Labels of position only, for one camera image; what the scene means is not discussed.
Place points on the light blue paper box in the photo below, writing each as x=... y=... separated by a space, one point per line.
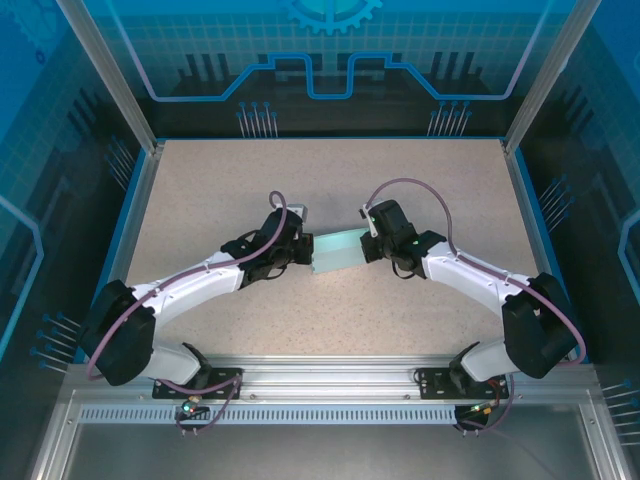
x=335 y=255

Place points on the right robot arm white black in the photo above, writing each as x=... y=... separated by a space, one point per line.
x=535 y=330

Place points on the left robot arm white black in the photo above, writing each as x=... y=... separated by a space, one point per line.
x=120 y=335

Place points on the grey metal shelf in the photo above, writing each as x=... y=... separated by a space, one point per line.
x=325 y=450

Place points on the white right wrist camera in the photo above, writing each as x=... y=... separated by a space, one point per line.
x=369 y=217

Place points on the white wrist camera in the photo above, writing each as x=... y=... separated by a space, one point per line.
x=369 y=217
x=300 y=211

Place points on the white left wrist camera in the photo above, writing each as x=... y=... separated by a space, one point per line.
x=300 y=211

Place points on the aluminium mounting rail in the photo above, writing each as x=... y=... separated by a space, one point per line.
x=325 y=375

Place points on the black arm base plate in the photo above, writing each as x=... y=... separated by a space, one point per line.
x=430 y=387
x=165 y=392

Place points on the aluminium frame post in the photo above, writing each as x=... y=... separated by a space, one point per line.
x=110 y=75
x=550 y=75

